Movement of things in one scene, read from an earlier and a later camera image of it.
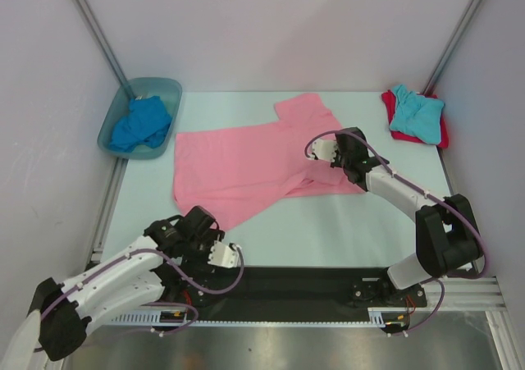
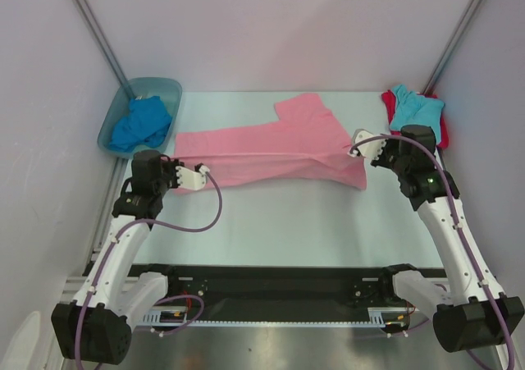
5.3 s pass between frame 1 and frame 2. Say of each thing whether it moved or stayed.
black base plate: stayed
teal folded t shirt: stayed
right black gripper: moved
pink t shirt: moved
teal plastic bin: stayed
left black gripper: moved
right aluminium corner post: stayed
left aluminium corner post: stayed
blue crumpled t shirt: stayed
